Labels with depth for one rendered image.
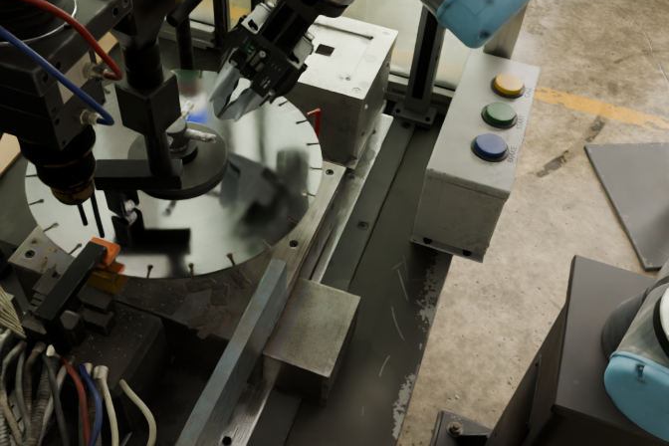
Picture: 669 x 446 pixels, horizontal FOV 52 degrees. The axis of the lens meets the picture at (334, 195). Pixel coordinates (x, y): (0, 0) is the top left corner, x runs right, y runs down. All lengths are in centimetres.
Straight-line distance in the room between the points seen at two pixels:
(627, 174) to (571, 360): 146
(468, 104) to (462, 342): 93
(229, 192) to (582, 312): 51
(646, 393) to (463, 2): 40
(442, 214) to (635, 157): 154
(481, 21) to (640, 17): 258
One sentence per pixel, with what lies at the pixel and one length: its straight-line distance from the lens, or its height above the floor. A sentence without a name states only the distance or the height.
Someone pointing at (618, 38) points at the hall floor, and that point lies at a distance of 300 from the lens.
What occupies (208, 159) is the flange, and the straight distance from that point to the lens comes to 79.
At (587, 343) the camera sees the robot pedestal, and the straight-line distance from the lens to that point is 97.
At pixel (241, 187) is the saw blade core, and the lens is 77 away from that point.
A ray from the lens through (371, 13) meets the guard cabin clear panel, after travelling 115.
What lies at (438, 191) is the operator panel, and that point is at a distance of 91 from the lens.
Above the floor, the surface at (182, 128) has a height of 100.
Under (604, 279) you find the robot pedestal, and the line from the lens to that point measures 105.
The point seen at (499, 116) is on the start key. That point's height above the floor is 91.
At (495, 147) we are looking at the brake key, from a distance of 93.
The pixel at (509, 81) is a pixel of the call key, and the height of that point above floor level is 91.
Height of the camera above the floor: 152
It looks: 48 degrees down
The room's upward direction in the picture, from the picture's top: 6 degrees clockwise
